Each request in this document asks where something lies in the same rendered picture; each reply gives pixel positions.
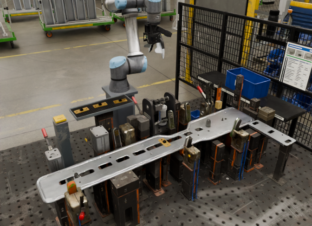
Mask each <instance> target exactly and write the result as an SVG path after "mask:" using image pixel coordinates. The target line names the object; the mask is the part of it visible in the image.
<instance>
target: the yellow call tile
mask: <svg viewBox="0 0 312 226"><path fill-rule="evenodd" d="M53 119H54V121H55V123H59V122H63V121H66V118H65V116H64V115H59V116H55V117H53Z"/></svg>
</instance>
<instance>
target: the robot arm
mask: <svg viewBox="0 0 312 226"><path fill-rule="evenodd" d="M104 6H105V8H106V9H107V10H108V11H109V12H111V13H121V14H122V17H124V20H125V27H126V34H127V41H128V49H129V54H128V55H127V58H126V57H124V56H118V57H114V58H112V59H111V60H110V85H109V90H110V91H111V92H113V93H124V92H127V91H128V90H129V89H130V85H129V82H128V80H127V75H129V74H136V73H142V72H145V71H146V69H147V58H146V57H145V56H144V55H143V53H142V52H141V48H140V41H139V33H138V26H137V15H138V12H139V11H140V8H144V7H146V8H147V21H148V22H145V23H144V27H145V32H143V35H146V39H143V41H146V42H147V44H145V45H144V47H147V48H149V52H151V51H152V48H153V45H154V44H156V46H157V48H156V49H155V52H156V53H161V54H162V58H163V59H164V41H163V39H162V35H161V33H162V34H164V35H165V36H166V37H171V35H172V33H171V32H170V31H168V30H165V29H163V28H161V27H159V26H157V25H159V24H160V20H161V0H105V2H104Z"/></svg>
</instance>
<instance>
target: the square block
mask: <svg viewBox="0 0 312 226"><path fill-rule="evenodd" d="M274 115H275V110H273V109H271V108H269V107H267V106H265V107H263V108H260V109H259V112H258V120H260V121H261V122H263V123H265V124H267V125H269V126H272V123H273V119H274ZM268 139H269V138H268V137H267V136H266V137H265V140H264V144H263V149H262V152H261V156H263V155H264V154H266V152H265V151H266V148H267V143H268Z"/></svg>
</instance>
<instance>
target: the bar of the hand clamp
mask: <svg viewBox="0 0 312 226"><path fill-rule="evenodd" d="M205 84H206V102H207V103H208V107H209V106H212V87H213V86H214V84H213V83H212V82H210V81H209V82H206V83H205ZM209 102H210V105H209Z"/></svg>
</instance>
